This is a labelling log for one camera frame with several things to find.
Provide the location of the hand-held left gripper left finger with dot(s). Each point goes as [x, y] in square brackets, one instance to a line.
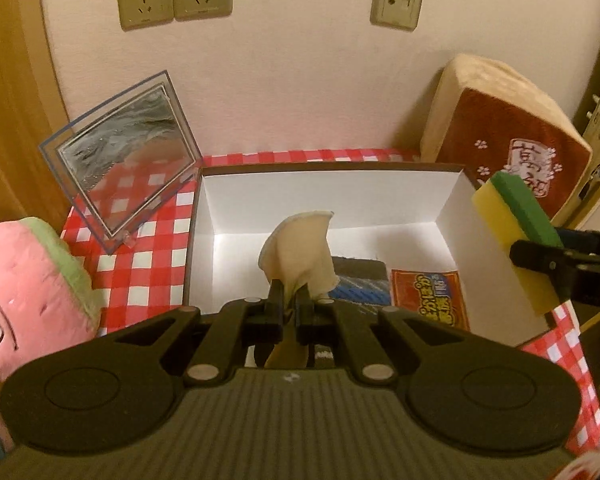
[276, 310]

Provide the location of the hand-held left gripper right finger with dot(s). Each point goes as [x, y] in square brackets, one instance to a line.
[304, 315]

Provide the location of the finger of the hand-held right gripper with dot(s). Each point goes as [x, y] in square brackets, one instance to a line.
[595, 241]
[545, 255]

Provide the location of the green yellow sponge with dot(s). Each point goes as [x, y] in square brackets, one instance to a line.
[495, 220]

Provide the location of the blue striped knit sock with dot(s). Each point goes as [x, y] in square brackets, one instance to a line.
[360, 285]

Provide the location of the beige cloth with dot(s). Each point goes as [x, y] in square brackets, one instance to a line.
[300, 250]

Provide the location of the white cardboard box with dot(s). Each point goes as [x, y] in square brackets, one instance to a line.
[330, 200]

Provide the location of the red snack packet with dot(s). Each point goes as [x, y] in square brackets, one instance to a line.
[430, 300]

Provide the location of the brown beige cushion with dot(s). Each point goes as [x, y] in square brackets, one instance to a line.
[505, 130]

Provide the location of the red white checkered tablecloth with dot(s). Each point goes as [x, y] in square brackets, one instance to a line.
[145, 270]

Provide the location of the pink plush toy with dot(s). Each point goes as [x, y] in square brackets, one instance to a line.
[25, 285]

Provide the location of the wooden panel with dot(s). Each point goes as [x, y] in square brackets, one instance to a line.
[10, 85]

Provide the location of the clear acrylic picture frame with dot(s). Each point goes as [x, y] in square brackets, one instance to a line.
[120, 160]

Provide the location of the beige wall data socket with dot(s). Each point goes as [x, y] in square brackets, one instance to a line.
[397, 2]

